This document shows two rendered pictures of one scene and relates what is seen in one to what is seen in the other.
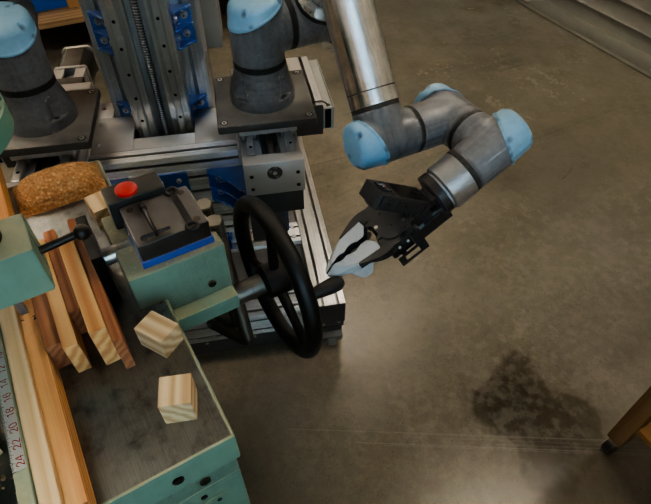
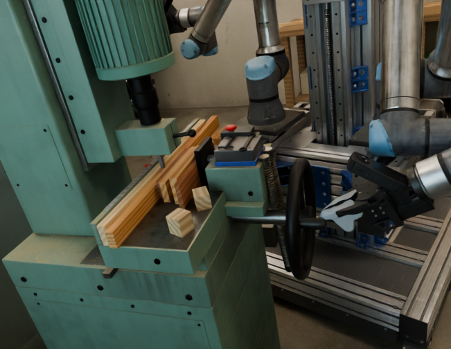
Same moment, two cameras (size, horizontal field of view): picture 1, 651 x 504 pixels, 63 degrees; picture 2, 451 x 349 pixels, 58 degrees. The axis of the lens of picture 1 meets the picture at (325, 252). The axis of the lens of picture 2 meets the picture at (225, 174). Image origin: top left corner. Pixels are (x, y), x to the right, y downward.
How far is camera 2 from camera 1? 0.49 m
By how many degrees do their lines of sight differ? 46
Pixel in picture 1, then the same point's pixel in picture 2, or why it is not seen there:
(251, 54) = not seen: hidden behind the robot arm
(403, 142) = (405, 139)
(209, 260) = (249, 176)
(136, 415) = (164, 225)
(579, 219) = not seen: outside the picture
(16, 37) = (260, 70)
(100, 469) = (134, 235)
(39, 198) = (217, 137)
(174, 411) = (172, 224)
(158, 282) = (219, 176)
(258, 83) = not seen: hidden behind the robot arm
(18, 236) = (165, 123)
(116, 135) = (303, 139)
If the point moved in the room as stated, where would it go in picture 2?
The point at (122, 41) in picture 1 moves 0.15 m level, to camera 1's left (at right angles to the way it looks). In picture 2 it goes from (316, 82) to (285, 79)
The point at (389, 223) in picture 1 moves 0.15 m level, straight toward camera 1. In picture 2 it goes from (368, 191) to (310, 223)
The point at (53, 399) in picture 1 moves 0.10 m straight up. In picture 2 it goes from (140, 199) to (128, 159)
